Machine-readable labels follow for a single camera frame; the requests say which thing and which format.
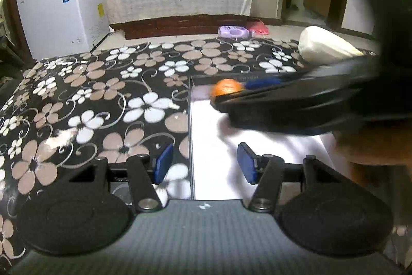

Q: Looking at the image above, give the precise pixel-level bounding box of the napa cabbage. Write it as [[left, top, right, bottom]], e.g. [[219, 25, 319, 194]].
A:
[[298, 26, 364, 66]]

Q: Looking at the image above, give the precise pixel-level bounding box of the person's right hand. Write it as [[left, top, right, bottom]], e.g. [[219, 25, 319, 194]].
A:
[[335, 123, 412, 166]]

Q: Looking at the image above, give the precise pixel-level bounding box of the pink slipper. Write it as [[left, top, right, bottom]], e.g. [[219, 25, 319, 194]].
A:
[[246, 19, 269, 35]]

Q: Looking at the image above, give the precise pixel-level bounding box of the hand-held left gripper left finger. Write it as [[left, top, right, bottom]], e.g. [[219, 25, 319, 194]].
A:
[[69, 144, 174, 213]]

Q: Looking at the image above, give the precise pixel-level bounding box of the black floral tablecloth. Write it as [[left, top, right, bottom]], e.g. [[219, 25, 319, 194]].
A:
[[0, 38, 387, 266]]

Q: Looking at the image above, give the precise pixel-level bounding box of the black box with white inside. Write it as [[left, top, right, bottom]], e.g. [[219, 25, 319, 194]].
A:
[[188, 72, 338, 200]]

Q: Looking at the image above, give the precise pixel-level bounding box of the purple detergent bottle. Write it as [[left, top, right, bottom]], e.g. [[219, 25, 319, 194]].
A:
[[218, 25, 253, 39]]

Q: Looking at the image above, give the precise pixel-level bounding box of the small greenish orange tangerine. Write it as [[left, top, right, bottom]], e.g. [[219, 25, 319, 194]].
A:
[[211, 79, 243, 99]]

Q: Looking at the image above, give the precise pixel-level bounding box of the white chest freezer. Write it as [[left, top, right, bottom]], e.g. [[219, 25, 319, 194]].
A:
[[15, 0, 110, 61]]

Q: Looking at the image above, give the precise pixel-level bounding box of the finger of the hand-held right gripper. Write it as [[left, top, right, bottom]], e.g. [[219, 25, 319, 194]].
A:
[[245, 56, 382, 91], [211, 82, 371, 135]]

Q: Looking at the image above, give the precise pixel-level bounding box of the dark wooden tv cabinet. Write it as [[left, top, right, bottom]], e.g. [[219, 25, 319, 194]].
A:
[[109, 15, 248, 40]]

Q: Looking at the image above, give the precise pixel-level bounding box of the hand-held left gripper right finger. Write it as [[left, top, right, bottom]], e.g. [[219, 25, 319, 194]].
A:
[[237, 142, 345, 212]]

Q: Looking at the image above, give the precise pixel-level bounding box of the white lace cabinet cover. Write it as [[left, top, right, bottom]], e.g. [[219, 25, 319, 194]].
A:
[[113, 0, 256, 25]]

